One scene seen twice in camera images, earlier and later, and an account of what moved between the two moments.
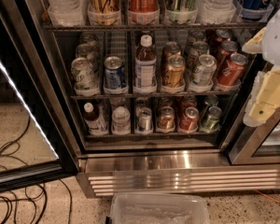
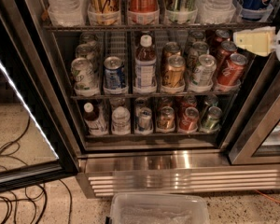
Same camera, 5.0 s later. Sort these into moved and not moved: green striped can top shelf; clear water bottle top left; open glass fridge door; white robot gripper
Moved: white robot gripper
Not moved: clear water bottle top left; open glass fridge door; green striped can top shelf
